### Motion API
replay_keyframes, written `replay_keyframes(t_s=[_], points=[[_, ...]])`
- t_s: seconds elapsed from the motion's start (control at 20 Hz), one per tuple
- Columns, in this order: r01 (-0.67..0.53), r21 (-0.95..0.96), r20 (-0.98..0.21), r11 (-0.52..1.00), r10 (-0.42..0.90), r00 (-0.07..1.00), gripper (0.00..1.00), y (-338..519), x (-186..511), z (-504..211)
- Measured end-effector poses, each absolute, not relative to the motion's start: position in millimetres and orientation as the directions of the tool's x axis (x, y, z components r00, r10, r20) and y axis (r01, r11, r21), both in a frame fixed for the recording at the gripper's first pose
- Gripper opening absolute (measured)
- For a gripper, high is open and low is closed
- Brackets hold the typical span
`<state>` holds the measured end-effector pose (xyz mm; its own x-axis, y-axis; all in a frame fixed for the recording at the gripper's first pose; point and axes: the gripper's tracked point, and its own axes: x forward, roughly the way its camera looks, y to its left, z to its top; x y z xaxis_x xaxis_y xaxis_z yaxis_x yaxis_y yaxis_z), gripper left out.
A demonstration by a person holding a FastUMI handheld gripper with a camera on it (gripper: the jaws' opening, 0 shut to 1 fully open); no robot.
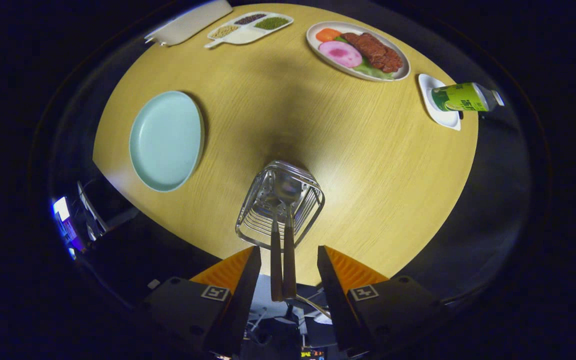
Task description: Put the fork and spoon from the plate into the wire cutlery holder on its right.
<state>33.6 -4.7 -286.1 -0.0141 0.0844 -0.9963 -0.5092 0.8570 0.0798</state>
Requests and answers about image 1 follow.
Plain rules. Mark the green lettuce leaf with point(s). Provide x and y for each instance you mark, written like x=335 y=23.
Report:
x=373 y=73

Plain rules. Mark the glowing monitor screen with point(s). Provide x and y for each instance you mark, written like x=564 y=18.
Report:
x=61 y=208

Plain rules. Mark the dark chair base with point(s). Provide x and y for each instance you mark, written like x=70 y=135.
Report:
x=278 y=335

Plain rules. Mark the brown meat piece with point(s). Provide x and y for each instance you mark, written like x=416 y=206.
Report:
x=373 y=50

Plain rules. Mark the white square coaster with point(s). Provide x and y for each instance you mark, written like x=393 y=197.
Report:
x=445 y=120

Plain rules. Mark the pink ham slice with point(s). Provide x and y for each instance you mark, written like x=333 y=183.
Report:
x=340 y=53

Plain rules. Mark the pale teal plate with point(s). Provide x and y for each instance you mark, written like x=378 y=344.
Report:
x=165 y=142

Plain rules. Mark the white oval food plate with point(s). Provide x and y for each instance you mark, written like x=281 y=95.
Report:
x=311 y=41

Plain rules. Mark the cream white toaster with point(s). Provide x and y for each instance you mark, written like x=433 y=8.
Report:
x=193 y=21

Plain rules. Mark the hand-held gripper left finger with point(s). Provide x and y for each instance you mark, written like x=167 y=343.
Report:
x=245 y=300

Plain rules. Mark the green label bottle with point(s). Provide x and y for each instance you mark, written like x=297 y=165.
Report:
x=460 y=97

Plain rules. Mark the white divided snack tray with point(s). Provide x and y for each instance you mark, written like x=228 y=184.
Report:
x=245 y=36

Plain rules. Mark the orange tomato slice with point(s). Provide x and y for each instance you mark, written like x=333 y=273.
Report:
x=327 y=34

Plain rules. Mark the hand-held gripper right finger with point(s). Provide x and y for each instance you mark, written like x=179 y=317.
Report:
x=333 y=300

